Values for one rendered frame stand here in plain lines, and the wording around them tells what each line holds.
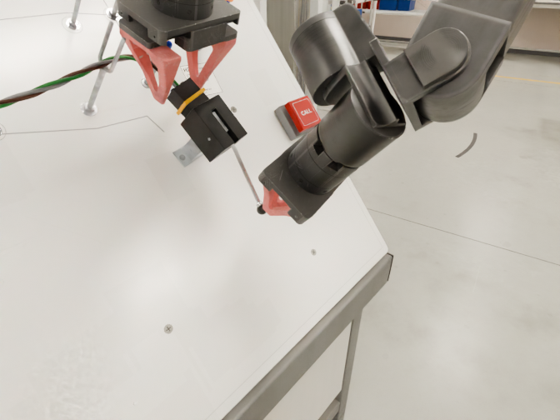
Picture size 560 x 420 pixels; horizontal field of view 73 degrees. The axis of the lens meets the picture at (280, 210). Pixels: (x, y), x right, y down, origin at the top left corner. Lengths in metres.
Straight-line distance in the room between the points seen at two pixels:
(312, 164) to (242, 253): 0.20
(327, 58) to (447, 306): 1.67
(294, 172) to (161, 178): 0.19
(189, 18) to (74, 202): 0.22
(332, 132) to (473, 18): 0.13
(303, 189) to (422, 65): 0.16
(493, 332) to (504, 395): 0.29
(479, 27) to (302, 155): 0.17
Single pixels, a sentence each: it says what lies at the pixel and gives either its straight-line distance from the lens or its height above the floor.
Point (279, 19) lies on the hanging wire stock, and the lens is 1.41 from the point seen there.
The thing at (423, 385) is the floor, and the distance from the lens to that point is 1.62.
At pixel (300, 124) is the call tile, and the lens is 0.60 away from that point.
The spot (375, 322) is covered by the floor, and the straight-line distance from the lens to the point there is 1.76.
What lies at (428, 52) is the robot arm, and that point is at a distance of 0.30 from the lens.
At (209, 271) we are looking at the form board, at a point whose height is 0.98.
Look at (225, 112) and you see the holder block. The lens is 0.45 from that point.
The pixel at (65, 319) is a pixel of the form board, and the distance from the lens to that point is 0.43.
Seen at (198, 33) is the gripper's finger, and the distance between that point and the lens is 0.39.
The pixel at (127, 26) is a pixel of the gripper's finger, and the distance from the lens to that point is 0.41.
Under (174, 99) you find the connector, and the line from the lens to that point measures 0.46.
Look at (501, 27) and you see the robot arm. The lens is 0.32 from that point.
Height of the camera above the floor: 1.30
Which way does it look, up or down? 33 degrees down
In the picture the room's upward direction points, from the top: straight up
